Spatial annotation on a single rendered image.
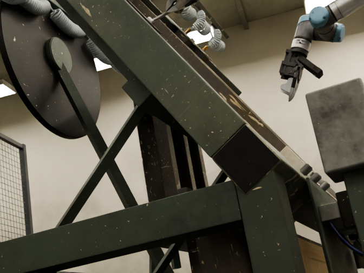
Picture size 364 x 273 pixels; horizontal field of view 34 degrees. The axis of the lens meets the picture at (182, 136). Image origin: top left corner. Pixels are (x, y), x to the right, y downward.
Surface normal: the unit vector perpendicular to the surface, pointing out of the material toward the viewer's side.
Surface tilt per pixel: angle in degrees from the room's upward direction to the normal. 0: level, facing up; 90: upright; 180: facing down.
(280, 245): 90
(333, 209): 90
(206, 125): 90
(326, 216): 90
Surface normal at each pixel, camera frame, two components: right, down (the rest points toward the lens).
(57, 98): 0.91, -0.27
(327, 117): -0.39, -0.24
